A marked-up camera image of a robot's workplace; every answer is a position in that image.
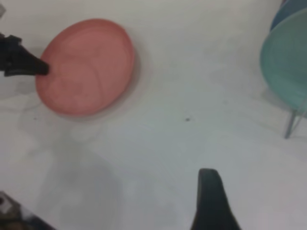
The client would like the pink plate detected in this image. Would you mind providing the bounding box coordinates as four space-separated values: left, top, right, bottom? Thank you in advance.
35 18 135 117

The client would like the blue plate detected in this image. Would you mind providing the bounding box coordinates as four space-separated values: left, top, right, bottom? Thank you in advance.
269 0 307 32

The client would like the metal wire plate rack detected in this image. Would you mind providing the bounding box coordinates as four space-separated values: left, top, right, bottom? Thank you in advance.
284 100 307 139

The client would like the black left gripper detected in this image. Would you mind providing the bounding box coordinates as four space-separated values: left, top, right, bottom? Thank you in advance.
0 33 50 77

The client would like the teal plate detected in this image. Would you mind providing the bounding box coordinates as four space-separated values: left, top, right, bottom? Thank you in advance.
260 8 307 113

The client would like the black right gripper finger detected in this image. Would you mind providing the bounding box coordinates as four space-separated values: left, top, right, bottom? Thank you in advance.
190 168 241 230

